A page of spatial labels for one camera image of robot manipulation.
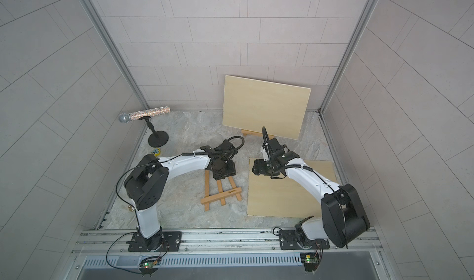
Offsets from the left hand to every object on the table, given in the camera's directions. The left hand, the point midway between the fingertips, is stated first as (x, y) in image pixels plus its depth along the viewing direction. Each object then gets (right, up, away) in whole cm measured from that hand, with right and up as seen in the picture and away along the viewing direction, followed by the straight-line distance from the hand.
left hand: (236, 173), depth 90 cm
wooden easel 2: (+10, +19, +13) cm, 25 cm away
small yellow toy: (-43, +10, +6) cm, 44 cm away
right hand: (+10, +3, -5) cm, 12 cm away
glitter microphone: (-49, +27, -9) cm, 57 cm away
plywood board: (+21, -9, -7) cm, 24 cm away
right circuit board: (+29, -27, -22) cm, 45 cm away
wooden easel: (-6, -7, -9) cm, 13 cm away
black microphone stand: (-45, +16, +12) cm, 49 cm away
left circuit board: (-29, -25, -27) cm, 46 cm away
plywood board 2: (+8, +35, +6) cm, 36 cm away
